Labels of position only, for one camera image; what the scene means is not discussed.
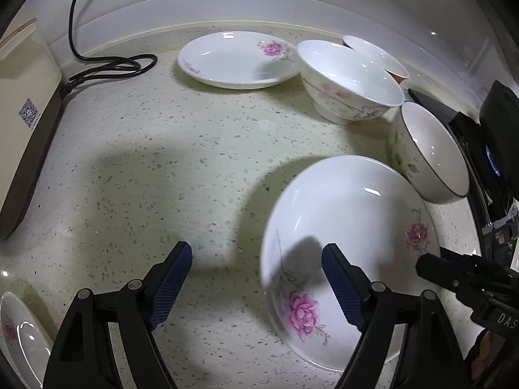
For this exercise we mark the white plate with pink flower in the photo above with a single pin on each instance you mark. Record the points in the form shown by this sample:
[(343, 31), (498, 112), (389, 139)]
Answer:
[(227, 60), (24, 344), (344, 210)]

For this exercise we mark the black stovetop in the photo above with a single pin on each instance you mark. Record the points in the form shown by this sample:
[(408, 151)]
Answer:
[(429, 101)]

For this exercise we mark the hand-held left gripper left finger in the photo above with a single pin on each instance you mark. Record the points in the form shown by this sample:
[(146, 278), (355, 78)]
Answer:
[(170, 287)]

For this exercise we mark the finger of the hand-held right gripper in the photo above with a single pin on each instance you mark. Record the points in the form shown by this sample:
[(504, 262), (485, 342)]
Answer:
[(438, 269)]

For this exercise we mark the white bowl with pink blossoms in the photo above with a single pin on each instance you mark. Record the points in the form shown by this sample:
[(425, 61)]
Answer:
[(344, 73)]

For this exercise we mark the white bowl with dark rim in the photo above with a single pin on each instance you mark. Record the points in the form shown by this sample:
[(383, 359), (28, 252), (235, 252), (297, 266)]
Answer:
[(429, 146)]

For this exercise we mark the white rice cooker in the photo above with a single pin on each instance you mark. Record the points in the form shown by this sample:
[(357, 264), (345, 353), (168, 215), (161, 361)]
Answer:
[(24, 89)]

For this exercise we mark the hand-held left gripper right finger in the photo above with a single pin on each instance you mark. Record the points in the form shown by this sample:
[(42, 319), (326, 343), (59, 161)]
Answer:
[(344, 287)]

